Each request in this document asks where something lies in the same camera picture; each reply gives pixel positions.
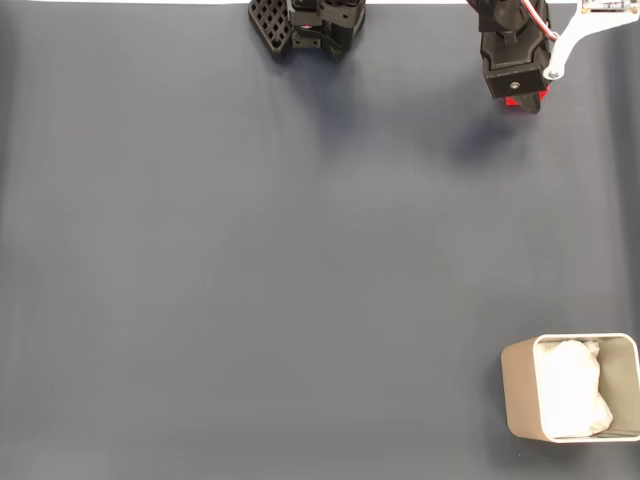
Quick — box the red cube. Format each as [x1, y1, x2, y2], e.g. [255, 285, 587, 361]
[503, 83, 552, 109]

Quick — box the beige metal box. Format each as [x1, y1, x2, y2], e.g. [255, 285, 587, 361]
[500, 332, 640, 444]

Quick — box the white crumpled paper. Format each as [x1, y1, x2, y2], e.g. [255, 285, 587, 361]
[535, 339, 615, 439]

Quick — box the dark blue table mat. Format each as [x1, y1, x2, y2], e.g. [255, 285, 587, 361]
[0, 3, 640, 480]

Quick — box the red white black servo wire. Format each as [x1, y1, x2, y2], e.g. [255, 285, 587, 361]
[519, 0, 560, 42]

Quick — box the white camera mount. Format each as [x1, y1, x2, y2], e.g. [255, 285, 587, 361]
[542, 0, 640, 82]

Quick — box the camera circuit board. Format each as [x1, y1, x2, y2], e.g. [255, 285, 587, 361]
[582, 0, 634, 12]

